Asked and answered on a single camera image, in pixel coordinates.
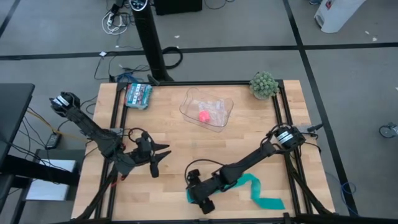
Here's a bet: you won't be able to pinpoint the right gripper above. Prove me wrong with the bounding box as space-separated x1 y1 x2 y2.
185 169 216 215

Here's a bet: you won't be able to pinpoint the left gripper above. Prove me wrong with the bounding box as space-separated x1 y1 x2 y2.
130 131 172 179

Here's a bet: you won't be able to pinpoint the clear plastic bin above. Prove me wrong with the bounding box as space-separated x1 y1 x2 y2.
178 86 234 133

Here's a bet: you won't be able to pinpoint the pink bandage roll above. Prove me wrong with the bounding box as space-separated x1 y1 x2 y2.
198 110 212 123

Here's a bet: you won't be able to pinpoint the teal elastic bandage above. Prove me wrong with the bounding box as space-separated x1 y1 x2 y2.
185 172 286 211

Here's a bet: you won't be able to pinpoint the clear plastic bag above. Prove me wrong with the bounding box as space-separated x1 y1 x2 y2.
194 98 230 127

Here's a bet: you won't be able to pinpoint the teal printed cardboard box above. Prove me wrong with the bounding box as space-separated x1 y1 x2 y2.
123 82 154 110

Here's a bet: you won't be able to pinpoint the grey cart white shelves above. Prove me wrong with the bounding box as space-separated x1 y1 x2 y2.
19 148 86 224

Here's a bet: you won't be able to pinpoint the black power adapter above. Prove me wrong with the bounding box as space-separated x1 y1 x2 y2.
45 132 62 150

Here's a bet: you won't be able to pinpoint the black tower fan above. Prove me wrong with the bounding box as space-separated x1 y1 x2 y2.
129 0 175 86

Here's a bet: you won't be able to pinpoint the potted green succulent plant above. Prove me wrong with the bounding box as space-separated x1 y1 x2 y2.
248 70 280 101

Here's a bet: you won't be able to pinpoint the white power strip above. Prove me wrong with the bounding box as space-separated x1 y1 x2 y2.
101 11 129 35

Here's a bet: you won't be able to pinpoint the black equipment case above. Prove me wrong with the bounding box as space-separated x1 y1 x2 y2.
154 0 203 16

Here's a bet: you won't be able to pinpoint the black desk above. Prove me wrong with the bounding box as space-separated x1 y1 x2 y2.
0 83 35 170

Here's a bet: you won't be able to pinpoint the grey caster wheel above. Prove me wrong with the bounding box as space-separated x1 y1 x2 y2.
378 122 398 139

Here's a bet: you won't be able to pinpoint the white pedal trash bin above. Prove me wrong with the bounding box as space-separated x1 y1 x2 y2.
313 0 368 34

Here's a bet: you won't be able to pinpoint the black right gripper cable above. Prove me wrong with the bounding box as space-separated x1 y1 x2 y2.
184 159 223 187

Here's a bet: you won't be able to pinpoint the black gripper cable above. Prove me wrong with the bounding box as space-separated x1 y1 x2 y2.
127 126 147 144
184 159 223 187

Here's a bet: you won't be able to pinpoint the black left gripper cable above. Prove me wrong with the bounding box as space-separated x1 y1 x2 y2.
127 126 147 144

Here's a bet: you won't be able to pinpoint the blue floor cable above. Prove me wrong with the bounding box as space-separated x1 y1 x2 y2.
116 72 144 84

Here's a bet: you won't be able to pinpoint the black aluminium table frame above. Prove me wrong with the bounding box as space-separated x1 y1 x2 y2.
51 79 398 224

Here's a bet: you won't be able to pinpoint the coiled black cable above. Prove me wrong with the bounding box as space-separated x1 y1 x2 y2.
161 45 184 70

